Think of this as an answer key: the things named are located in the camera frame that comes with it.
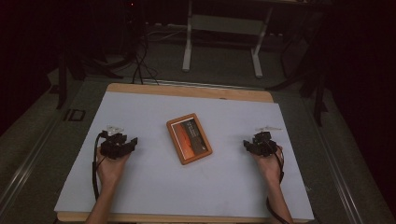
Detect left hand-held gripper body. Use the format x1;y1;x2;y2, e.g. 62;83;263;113
99;125;131;161

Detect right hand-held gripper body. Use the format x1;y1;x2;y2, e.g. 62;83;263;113
248;125;284;158

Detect orange book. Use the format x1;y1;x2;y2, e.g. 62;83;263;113
165;112;214;166

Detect person's right hand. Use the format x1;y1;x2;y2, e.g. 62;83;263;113
251;145;284;187

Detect person's left hand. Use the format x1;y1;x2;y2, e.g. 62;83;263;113
95;147;132;187

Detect white table mat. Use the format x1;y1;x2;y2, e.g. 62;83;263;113
53;91;316;221

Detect white table board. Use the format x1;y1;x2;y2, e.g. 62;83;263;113
56;82;313;224

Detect black metal stand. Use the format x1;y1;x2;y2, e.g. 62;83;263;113
55;50;87;110
265;29;331;128

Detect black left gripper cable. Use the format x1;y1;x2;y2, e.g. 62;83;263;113
92;132;106;202

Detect black floor bracket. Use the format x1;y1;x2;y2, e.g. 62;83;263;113
63;108;87;122

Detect metal floor rail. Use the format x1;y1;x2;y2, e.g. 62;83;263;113
0;116;62;208
306;99;366;224

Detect black floor cables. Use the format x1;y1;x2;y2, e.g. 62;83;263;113
130;29;161;86

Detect white metal table frame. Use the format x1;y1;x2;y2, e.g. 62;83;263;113
181;0;275;79

